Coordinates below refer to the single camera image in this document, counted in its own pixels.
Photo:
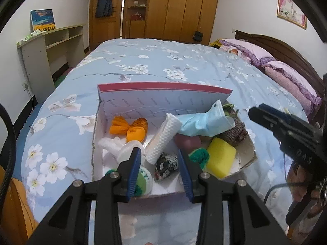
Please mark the dark wooden headboard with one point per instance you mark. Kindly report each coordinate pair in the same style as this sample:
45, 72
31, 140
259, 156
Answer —
288, 47

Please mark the orange cloth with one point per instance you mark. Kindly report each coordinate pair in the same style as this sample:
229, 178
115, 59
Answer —
130, 129

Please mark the person's right hand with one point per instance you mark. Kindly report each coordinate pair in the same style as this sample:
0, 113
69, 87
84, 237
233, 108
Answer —
306, 191

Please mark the blue face mask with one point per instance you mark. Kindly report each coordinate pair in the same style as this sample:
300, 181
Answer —
204, 123

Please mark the white waffle cloth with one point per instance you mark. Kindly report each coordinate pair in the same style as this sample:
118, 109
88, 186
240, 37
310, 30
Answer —
163, 140

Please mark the blue and yellow painting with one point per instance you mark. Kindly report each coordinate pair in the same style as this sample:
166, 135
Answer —
43, 20

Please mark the wooden door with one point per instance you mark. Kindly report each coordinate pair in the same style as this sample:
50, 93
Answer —
107, 30

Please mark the black hanging bag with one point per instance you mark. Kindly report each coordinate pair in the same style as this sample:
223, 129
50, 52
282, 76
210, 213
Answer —
198, 36

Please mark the green packet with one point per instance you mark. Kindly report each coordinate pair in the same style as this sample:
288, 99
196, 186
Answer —
30, 35

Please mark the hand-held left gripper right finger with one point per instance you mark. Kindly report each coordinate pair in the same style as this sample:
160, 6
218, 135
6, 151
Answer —
185, 176

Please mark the black floral pouch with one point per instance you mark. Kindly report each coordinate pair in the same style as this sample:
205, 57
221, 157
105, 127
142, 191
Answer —
166, 166

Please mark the pink cardboard box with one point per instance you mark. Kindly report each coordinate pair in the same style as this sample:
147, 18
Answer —
158, 102

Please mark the purple frilled pillow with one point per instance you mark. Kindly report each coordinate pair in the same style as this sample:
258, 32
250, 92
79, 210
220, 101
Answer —
250, 51
293, 81

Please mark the wooden wardrobe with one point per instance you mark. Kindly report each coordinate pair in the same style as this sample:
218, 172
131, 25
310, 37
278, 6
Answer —
173, 10

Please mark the white sock with green cuff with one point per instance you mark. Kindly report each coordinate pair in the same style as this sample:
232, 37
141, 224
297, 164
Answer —
144, 181
200, 157

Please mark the beige desk shelf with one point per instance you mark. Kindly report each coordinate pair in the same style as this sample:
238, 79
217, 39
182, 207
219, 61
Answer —
38, 56

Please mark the wall socket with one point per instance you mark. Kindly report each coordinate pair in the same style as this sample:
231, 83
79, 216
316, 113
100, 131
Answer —
26, 85

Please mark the white plastic bag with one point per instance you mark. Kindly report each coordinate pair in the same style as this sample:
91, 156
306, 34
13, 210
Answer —
115, 145

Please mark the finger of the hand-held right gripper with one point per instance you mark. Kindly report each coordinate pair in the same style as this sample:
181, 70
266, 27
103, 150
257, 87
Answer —
268, 118

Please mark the green ribbon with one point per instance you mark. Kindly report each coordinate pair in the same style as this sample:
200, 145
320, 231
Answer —
228, 107

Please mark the framed wall picture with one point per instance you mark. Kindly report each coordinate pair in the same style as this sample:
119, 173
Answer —
291, 7

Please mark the yellow plush toy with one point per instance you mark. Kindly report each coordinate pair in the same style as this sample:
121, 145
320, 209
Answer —
216, 43

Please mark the dark hanging jacket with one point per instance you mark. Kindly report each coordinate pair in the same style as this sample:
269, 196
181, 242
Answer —
103, 2

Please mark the yellow sponge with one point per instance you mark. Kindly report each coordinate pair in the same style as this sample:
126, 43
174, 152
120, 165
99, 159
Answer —
221, 157

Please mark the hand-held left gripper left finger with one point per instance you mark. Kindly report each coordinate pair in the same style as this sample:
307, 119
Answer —
132, 173

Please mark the maroon makeup sponge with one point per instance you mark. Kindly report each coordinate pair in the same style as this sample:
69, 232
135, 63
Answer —
189, 143

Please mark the brown knitted hat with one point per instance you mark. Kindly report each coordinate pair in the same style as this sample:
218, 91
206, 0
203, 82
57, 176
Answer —
236, 132

